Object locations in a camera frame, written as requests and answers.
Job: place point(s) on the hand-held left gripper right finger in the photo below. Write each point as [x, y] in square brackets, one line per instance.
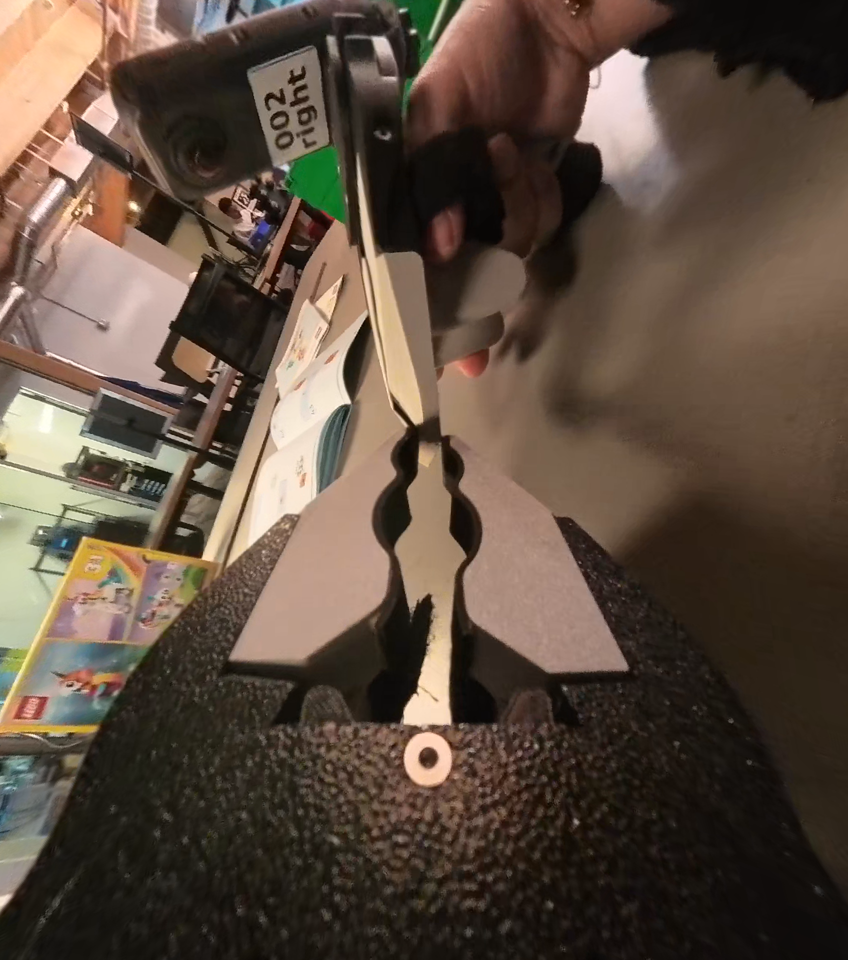
[536, 600]

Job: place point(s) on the person's right forearm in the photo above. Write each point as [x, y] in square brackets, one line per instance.
[769, 37]

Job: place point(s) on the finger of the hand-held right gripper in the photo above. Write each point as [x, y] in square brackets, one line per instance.
[405, 337]
[476, 300]

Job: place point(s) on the black screen on pole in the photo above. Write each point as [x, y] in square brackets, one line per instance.
[101, 142]

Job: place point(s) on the person's right hand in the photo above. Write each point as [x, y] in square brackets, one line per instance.
[514, 82]

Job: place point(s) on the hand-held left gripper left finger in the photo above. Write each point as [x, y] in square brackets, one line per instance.
[311, 592]

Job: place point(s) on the closed colourful instruction booklet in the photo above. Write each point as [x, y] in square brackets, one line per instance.
[300, 349]

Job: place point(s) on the dark screen on stand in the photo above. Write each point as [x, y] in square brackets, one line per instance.
[128, 424]

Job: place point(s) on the silver spiral ceiling duct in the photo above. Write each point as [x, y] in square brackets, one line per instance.
[34, 247]

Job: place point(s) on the black mesh office chair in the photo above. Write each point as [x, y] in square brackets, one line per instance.
[229, 315]

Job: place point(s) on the small white paper leaflet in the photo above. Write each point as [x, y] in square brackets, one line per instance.
[330, 300]

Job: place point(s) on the green plastic bin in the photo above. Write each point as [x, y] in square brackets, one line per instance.
[315, 184]

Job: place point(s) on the yellow lego set box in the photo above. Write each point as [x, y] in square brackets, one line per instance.
[94, 637]

